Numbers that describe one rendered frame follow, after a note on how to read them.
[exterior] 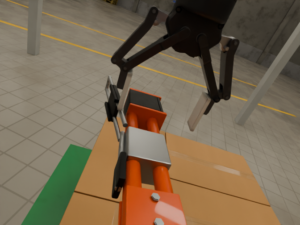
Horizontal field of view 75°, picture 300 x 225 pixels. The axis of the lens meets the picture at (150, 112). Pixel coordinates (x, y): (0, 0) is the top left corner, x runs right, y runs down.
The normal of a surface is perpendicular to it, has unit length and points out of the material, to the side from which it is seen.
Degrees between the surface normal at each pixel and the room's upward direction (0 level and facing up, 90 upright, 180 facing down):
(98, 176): 0
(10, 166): 0
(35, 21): 90
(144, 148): 3
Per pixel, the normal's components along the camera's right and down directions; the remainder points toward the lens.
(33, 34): -0.04, 0.49
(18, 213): 0.33, -0.82
